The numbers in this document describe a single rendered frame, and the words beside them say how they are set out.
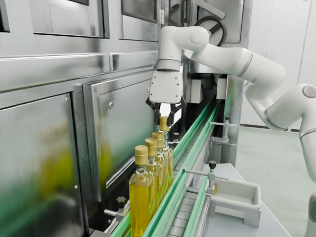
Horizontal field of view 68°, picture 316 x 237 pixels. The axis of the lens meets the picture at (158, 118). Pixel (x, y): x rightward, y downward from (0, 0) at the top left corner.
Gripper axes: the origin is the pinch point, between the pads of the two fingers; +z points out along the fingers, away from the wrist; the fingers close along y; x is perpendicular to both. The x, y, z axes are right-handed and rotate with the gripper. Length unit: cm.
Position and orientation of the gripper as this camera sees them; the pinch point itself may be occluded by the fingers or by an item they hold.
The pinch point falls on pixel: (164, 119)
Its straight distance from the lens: 75.4
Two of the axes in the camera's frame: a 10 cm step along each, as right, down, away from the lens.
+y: 9.4, 0.9, -3.2
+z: -0.8, 10.0, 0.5
